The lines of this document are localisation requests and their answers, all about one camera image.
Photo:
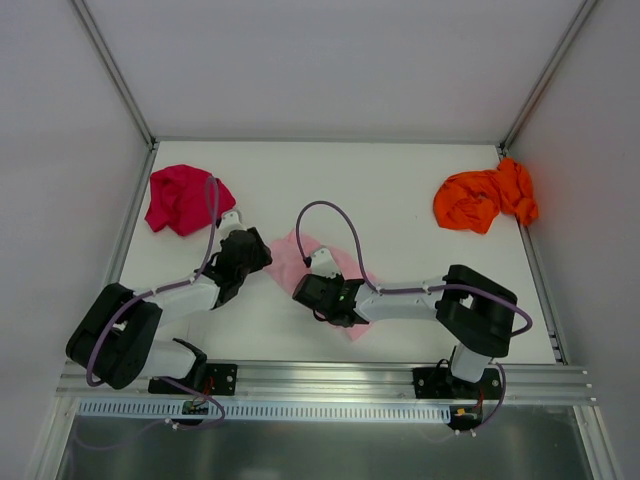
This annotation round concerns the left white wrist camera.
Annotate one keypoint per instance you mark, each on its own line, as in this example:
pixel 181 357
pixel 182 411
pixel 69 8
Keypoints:
pixel 230 221

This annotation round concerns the front aluminium rail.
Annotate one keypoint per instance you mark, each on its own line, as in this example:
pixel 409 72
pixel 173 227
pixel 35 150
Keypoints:
pixel 334 381

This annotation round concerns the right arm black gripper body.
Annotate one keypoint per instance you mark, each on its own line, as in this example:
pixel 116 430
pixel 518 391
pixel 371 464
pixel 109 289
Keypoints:
pixel 307 291

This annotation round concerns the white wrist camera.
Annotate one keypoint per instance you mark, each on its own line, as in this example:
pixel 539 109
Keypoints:
pixel 230 221
pixel 321 263

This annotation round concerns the aluminium frame post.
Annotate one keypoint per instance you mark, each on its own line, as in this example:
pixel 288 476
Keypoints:
pixel 577 23
pixel 100 45

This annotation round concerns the right aluminium frame post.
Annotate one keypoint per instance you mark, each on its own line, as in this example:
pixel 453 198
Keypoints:
pixel 577 23

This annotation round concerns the magenta t shirt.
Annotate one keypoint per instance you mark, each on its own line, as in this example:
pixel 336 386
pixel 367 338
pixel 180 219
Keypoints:
pixel 178 200

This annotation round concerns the orange t shirt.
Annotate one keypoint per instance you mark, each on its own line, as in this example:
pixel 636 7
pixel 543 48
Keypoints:
pixel 470 201

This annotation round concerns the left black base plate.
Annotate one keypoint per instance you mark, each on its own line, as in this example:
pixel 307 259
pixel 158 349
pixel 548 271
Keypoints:
pixel 204 377

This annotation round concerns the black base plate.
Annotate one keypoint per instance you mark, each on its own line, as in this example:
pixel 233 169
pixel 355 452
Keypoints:
pixel 438 383
pixel 204 377

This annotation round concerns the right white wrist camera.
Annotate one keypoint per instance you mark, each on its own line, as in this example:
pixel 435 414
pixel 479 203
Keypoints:
pixel 321 263

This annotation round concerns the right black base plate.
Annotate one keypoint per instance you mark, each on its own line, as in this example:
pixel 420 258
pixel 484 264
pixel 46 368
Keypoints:
pixel 438 383

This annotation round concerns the white slotted cable duct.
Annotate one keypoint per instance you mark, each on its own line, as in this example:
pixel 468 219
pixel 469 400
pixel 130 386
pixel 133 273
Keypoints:
pixel 182 409

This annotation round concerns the left aluminium frame post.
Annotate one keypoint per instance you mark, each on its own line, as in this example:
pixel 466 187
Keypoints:
pixel 100 45

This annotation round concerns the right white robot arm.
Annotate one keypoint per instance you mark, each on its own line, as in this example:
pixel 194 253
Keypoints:
pixel 475 310

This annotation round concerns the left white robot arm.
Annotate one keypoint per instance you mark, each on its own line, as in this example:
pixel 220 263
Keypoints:
pixel 116 340

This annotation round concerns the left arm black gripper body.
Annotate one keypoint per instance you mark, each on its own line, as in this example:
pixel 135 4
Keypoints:
pixel 255 248

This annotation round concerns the pink t shirt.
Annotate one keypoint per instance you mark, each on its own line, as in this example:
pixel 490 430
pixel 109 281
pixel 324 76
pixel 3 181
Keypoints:
pixel 287 268

